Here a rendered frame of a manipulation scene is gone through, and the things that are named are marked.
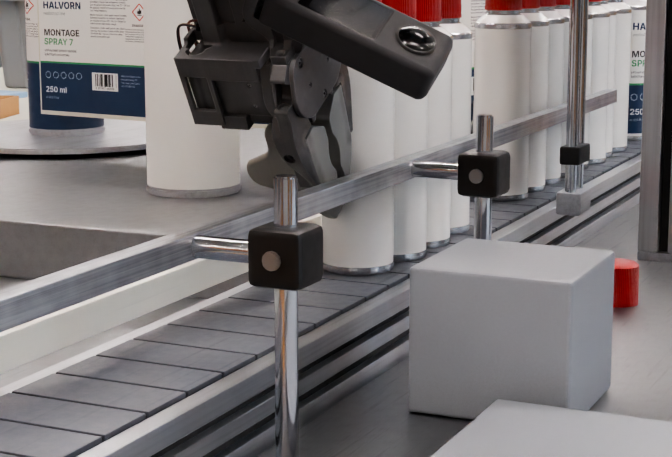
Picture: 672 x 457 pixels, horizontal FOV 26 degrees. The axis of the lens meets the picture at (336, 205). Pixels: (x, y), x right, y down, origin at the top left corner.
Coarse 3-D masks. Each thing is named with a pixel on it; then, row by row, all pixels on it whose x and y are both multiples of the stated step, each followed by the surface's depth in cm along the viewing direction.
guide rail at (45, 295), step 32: (608, 96) 149; (512, 128) 121; (544, 128) 129; (448, 160) 108; (320, 192) 88; (352, 192) 92; (224, 224) 77; (256, 224) 80; (128, 256) 69; (160, 256) 71; (192, 256) 74; (32, 288) 62; (64, 288) 64; (96, 288) 66; (0, 320) 60
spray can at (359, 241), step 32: (352, 96) 100; (384, 96) 101; (384, 128) 101; (352, 160) 101; (384, 160) 101; (384, 192) 102; (352, 224) 101; (384, 224) 102; (352, 256) 102; (384, 256) 102
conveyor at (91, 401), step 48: (336, 288) 98; (384, 288) 99; (144, 336) 86; (192, 336) 86; (240, 336) 86; (48, 384) 76; (96, 384) 76; (144, 384) 76; (192, 384) 76; (0, 432) 69; (48, 432) 69; (96, 432) 69
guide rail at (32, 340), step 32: (320, 224) 106; (128, 288) 83; (160, 288) 86; (192, 288) 90; (32, 320) 76; (64, 320) 77; (96, 320) 80; (128, 320) 83; (0, 352) 73; (32, 352) 75
